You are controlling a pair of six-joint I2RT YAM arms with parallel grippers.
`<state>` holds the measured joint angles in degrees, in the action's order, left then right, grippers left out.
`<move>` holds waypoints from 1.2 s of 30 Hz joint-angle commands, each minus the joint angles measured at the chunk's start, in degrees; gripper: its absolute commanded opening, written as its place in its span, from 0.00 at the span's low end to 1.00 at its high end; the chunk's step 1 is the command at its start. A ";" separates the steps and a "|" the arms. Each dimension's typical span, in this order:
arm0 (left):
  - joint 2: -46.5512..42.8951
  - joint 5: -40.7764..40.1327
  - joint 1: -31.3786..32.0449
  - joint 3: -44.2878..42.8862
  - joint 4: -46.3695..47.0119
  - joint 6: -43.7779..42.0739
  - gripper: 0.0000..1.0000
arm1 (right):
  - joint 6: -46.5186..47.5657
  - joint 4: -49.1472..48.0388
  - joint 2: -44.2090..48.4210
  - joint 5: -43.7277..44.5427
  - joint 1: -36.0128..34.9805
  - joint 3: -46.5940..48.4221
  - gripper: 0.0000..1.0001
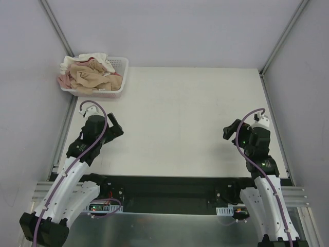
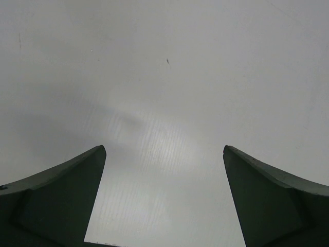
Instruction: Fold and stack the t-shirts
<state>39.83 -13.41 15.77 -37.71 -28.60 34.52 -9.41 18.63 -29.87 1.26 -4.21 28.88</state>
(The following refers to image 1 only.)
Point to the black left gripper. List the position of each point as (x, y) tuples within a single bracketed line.
[(114, 127)]

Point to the aluminium corner post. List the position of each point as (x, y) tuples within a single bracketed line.
[(290, 25), (55, 24)]

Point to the left white cable duct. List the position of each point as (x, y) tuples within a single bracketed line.
[(103, 209)]

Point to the left aluminium table rail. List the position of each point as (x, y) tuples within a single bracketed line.
[(55, 160)]

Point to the left aluminium corner post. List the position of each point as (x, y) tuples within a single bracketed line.
[(55, 24)]

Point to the white t shirt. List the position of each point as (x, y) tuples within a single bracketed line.
[(99, 56)]

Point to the dusty pink t shirt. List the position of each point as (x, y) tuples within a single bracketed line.
[(64, 81)]

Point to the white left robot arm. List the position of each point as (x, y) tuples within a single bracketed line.
[(50, 222)]

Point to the right aluminium corner post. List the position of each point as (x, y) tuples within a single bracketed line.
[(290, 25)]

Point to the beige t shirt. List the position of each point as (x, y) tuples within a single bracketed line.
[(89, 78)]

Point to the aluminium front rail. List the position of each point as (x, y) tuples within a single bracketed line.
[(293, 196)]

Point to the white plastic laundry basket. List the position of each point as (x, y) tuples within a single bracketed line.
[(104, 94)]

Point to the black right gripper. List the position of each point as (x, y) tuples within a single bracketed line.
[(232, 129)]

